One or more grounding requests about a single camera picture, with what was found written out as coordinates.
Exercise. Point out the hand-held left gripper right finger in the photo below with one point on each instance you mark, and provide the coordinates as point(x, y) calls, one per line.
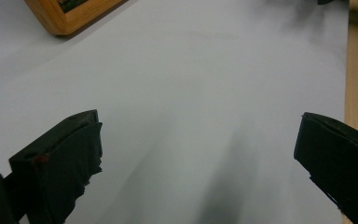
point(338, 161)

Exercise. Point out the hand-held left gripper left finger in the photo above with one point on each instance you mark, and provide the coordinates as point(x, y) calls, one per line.
point(59, 168)

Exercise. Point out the wooden edge strip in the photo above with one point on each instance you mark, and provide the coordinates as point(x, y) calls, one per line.
point(357, 77)

